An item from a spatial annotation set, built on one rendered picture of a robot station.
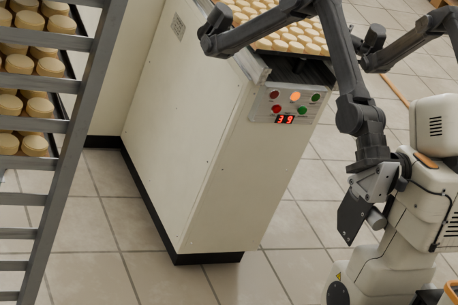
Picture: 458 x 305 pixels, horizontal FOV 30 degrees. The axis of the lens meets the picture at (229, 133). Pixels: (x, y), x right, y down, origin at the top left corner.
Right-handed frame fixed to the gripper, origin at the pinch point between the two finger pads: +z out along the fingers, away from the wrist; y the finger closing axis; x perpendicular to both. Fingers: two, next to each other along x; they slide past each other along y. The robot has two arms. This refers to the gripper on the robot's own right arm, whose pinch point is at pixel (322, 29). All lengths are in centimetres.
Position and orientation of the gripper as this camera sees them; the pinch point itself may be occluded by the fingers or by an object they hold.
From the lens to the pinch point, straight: 297.5
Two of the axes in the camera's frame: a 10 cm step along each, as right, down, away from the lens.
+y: 3.3, -8.2, -4.7
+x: -3.3, 3.7, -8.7
